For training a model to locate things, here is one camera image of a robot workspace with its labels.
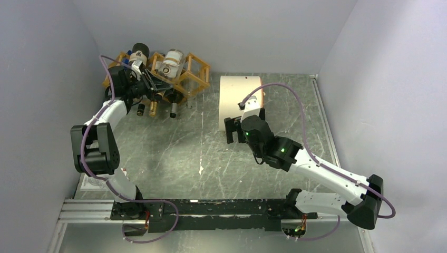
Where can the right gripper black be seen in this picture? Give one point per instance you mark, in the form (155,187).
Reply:
(232,124)

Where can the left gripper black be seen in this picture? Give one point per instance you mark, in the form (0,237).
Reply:
(152,84)

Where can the clear glass bottle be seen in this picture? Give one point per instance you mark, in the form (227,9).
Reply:
(172,64)

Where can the dark green labelled wine bottle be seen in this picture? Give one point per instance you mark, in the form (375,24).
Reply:
(140,51)

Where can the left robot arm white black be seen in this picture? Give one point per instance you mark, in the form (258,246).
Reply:
(95,151)

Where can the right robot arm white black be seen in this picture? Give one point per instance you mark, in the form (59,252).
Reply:
(353,196)

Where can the dark bottle gold foil neck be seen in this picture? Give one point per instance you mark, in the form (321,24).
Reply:
(154,101)

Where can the dark green bottle silver cap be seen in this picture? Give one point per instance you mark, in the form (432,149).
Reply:
(175,98)

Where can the blue glass bottle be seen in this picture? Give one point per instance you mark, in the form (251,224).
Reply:
(127,57)

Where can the wooden hexagonal wine rack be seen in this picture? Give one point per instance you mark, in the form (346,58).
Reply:
(194,77)

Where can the cream cylindrical drum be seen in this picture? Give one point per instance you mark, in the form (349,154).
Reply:
(232,90)

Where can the white paper card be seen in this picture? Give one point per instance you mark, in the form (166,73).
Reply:
(91,184)

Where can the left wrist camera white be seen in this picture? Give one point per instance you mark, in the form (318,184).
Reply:
(136,68)

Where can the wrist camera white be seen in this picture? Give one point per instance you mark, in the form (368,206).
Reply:
(249,108)
(136,68)

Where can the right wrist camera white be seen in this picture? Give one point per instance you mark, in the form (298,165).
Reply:
(249,108)

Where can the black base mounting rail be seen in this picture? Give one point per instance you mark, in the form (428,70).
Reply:
(223,214)

